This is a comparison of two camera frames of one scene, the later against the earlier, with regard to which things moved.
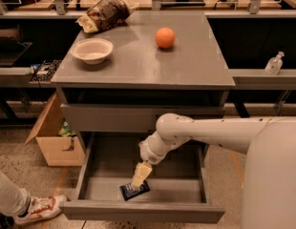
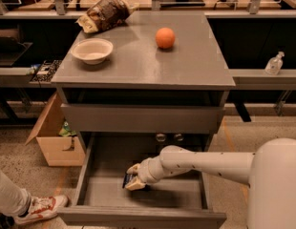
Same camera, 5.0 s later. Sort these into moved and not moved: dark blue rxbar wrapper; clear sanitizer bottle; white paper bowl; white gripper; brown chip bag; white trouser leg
Moved: white gripper; dark blue rxbar wrapper
Not moved: white paper bowl; brown chip bag; clear sanitizer bottle; white trouser leg
